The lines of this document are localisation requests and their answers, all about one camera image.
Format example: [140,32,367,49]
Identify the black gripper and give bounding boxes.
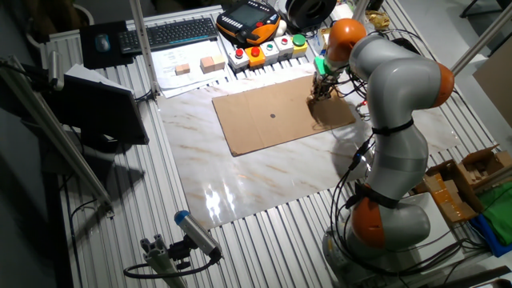
[310,74,336,102]

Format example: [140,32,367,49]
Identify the brown cardboard sheet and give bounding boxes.
[211,73,357,157]

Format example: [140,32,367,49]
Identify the green button yellow box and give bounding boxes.
[290,34,309,58]

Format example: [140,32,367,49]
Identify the small open cardboard box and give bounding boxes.
[318,26,331,52]

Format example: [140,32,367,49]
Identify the small red button white box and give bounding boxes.
[274,34,295,61]

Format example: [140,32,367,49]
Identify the green button white box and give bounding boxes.
[259,40,280,66]

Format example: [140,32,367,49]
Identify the red button orange box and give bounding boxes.
[244,46,266,69]

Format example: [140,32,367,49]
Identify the black filament spool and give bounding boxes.
[284,0,338,30]

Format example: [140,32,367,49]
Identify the red mushroom button white box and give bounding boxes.
[227,47,251,73]

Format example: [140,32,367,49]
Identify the white carton box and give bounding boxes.
[330,2,355,21]

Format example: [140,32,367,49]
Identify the gold foil packet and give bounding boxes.
[366,10,391,31]

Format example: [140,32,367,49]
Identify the white marble pattern sheet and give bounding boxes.
[156,59,461,231]

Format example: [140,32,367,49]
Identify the black orange teach pendant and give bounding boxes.
[215,0,282,46]

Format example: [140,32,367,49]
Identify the printed white paper sheets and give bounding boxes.
[150,39,237,99]

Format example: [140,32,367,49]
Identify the brown taped cardboard box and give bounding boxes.
[411,158,485,224]

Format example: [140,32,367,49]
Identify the black computer keyboard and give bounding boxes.
[118,17,220,55]

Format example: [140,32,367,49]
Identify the open cardboard box wooden pieces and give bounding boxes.
[455,144,512,189]

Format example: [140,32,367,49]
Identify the brown cardboard panel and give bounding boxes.
[473,47,512,129]

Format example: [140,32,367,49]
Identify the green cloth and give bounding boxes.
[478,182,512,246]

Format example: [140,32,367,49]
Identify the black computer monitor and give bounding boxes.
[43,74,150,153]

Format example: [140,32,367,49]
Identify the blue fabric bag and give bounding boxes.
[468,214,512,258]

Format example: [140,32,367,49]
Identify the dark computer mouse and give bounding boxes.
[94,33,112,53]

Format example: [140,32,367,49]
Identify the white paper behind monitor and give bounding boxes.
[65,63,134,95]

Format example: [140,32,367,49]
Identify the black mouse pad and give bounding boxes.
[78,20,135,70]

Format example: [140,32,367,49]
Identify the black gripper sensor cable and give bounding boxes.
[331,70,371,122]

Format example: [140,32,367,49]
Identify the black usb cable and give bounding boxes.
[330,138,377,257]

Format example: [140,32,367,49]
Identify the thin aluminium post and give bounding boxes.
[350,0,371,24]

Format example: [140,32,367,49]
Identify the black handle bar clamp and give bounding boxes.
[390,37,421,54]

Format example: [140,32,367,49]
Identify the slanted aluminium post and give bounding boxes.
[450,3,512,77]

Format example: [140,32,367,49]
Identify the upright aluminium post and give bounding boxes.
[128,0,161,97]

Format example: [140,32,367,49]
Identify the silver depth camera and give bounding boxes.
[174,210,223,259]

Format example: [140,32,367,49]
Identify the black base cable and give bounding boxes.
[359,235,493,278]

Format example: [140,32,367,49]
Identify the aluminium camera mount profile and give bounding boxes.
[139,234,189,288]

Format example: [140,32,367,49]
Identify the black camera cable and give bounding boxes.
[122,255,222,280]

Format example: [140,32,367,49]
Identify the silver cylindrical camera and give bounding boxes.
[47,50,65,91]

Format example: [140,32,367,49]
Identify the aluminium frame strut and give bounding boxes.
[0,55,115,219]

